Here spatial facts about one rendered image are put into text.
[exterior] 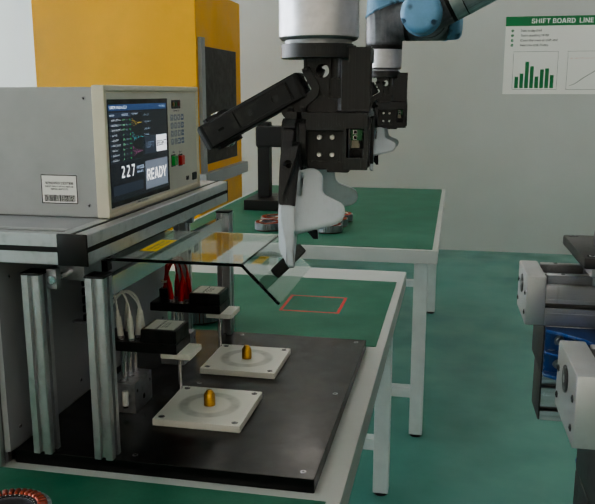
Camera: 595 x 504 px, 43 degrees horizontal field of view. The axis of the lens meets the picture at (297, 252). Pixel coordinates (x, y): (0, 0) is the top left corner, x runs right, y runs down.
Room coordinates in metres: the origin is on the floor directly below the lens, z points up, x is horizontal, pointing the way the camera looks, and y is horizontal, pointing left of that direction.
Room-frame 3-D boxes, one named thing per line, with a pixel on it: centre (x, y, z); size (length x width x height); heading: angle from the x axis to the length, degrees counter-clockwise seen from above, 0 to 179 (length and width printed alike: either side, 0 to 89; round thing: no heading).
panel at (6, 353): (1.40, 0.38, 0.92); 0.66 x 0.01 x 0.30; 168
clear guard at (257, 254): (1.22, 0.16, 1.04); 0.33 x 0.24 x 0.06; 78
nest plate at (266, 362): (1.47, 0.10, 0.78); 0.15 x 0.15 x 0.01; 78
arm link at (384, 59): (1.63, -0.18, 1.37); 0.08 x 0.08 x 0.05
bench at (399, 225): (3.72, -0.16, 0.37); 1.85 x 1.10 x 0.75; 168
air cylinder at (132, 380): (1.26, 0.29, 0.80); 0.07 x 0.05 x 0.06; 168
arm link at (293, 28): (0.75, -0.02, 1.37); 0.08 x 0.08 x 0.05
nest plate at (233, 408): (1.23, 0.15, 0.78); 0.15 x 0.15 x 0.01; 78
